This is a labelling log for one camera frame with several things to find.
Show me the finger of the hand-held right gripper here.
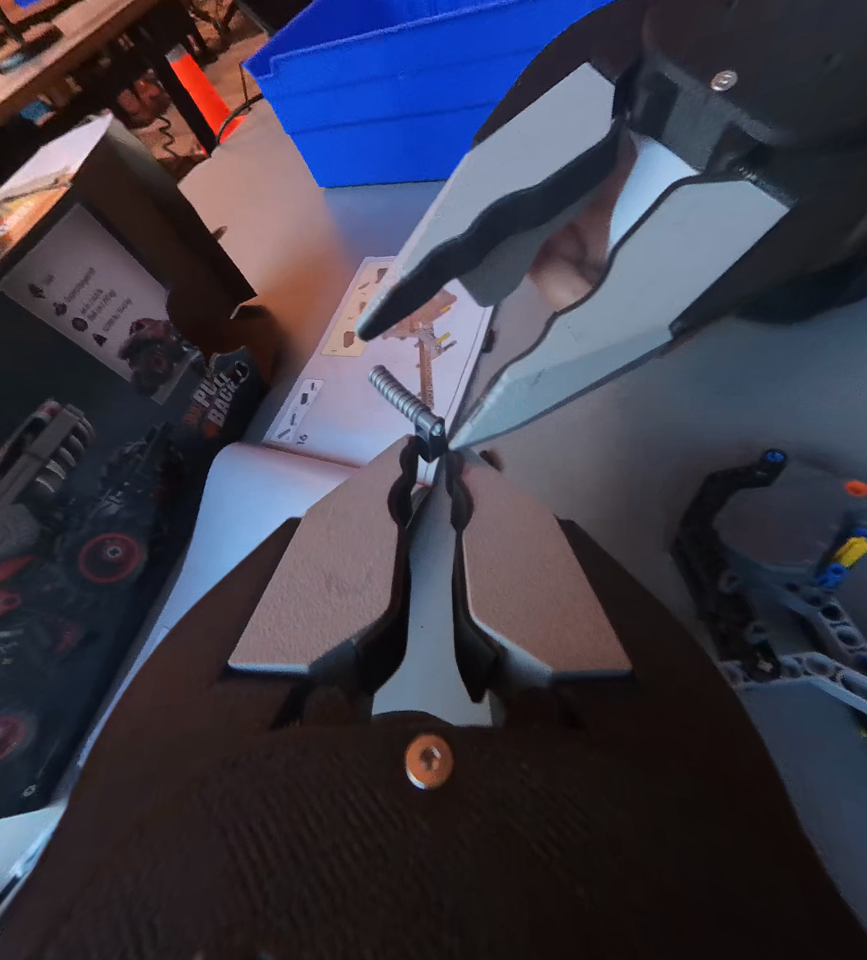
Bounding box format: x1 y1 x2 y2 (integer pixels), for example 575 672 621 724
447 168 792 451
356 62 635 343

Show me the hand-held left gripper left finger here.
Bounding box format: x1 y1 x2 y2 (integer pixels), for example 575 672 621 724
228 437 415 699

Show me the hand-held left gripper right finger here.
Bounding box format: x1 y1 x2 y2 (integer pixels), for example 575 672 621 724
443 448 635 699

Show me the grey spring lego shock absorber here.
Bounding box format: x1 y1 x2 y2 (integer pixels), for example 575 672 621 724
368 364 451 463

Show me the lego instruction booklet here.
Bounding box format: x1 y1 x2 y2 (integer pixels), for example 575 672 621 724
261 257 496 489

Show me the black grey lego chassis assembly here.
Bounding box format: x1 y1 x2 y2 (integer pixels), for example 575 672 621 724
669 448 867 760

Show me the black lego truck box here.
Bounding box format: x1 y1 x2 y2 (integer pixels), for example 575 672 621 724
0 112 279 830

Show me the person's right hand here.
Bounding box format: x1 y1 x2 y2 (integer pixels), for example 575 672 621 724
529 144 639 311

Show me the blue plastic bin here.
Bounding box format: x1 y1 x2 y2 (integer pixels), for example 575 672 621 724
242 0 616 189

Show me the orange cone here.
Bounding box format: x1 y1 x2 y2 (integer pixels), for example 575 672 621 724
165 46 244 144

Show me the wooden table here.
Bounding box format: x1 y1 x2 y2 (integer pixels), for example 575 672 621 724
0 0 219 162

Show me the black cable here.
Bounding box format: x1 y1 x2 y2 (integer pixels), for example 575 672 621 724
152 93 266 162

